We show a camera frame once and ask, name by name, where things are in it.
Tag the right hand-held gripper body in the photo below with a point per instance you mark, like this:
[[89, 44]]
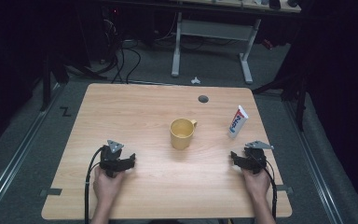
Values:
[[255, 158]]

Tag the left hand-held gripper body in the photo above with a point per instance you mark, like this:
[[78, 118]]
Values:
[[110, 160]]

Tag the white toothpaste tube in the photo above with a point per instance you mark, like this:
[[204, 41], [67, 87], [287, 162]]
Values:
[[237, 122]]

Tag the yellow cup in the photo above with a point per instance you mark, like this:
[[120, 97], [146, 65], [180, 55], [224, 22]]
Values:
[[181, 133]]

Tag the person's right hand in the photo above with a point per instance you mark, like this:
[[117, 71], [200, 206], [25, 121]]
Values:
[[256, 185]]

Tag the person's left hand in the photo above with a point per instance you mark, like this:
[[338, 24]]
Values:
[[107, 186]]

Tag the grey tape strip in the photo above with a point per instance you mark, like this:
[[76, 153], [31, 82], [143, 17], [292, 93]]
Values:
[[285, 189], [51, 192]]

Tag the round grey table grommet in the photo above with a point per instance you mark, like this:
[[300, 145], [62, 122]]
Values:
[[203, 99]]

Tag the black tape floor mark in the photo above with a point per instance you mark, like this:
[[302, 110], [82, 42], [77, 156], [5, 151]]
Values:
[[65, 111]]

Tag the black metal stand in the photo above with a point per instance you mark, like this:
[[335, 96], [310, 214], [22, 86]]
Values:
[[298, 93], [48, 84]]

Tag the white paper scrap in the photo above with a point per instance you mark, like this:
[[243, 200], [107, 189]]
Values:
[[195, 81]]

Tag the white-framed background desk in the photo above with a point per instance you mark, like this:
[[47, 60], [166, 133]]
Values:
[[214, 29]]

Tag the metal floor rail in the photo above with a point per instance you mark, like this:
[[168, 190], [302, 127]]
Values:
[[15, 161], [315, 165]]

